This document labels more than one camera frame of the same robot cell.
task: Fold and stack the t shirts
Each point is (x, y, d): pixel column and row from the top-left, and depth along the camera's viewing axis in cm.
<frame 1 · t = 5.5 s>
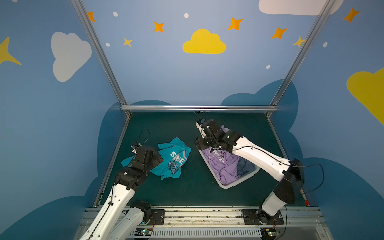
left hand: (156, 157, 76), fingers open
right hand: (200, 139, 80), fingers open
white plastic laundry basket: (238, 181, 79), point 9 cm above the table
teal printed t-shirt: (174, 154, 92), point 6 cm above the table
purple t-shirt: (222, 164, 86), point 9 cm above the table

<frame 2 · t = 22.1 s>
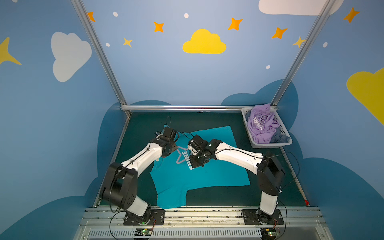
left hand: (174, 147, 91), fingers open
right hand: (192, 163, 84), fingers closed
teal printed t-shirt: (171, 176, 82), point 7 cm above the table
purple t-shirt: (262, 123, 103), point 12 cm above the table
dark blue t-shirt: (277, 137, 103), point 5 cm above the table
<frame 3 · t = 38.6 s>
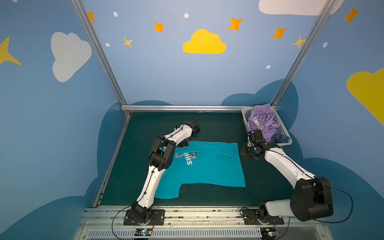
left hand: (178, 146, 100), fingers closed
right hand: (244, 150, 89), fingers open
teal printed t-shirt: (205, 163, 95), on the table
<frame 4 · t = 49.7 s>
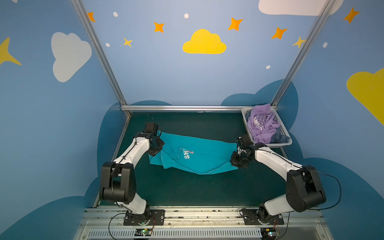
left hand: (163, 146, 91), fingers closed
right hand: (232, 161, 89), fingers closed
teal printed t-shirt: (194, 154, 100), on the table
